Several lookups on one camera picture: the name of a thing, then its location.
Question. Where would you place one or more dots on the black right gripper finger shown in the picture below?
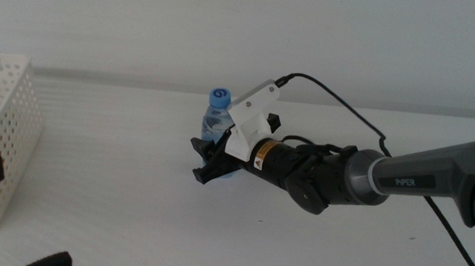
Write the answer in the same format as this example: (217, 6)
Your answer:
(207, 154)

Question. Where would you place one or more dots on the clear water bottle blue cap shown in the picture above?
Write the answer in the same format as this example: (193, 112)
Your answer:
(215, 122)

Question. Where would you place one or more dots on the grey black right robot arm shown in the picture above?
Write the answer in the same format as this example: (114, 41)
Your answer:
(429, 173)

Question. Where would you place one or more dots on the white perforated plastic basket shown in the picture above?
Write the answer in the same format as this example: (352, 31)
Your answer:
(12, 140)

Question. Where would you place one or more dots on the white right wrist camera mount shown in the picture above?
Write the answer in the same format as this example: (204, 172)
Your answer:
(246, 125)

